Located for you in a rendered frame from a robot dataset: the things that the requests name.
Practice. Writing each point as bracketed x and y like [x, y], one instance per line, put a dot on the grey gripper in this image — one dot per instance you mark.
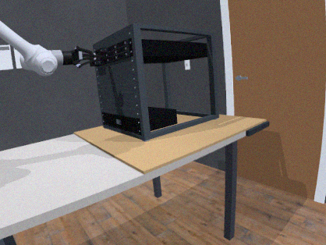
[68, 57]

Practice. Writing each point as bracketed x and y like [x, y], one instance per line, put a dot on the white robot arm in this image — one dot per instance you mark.
[35, 57]

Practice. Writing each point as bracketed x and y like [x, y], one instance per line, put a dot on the dark grey rack frame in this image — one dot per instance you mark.
[127, 111]

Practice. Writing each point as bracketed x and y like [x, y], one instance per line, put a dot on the light wooden board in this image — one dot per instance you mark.
[160, 151]

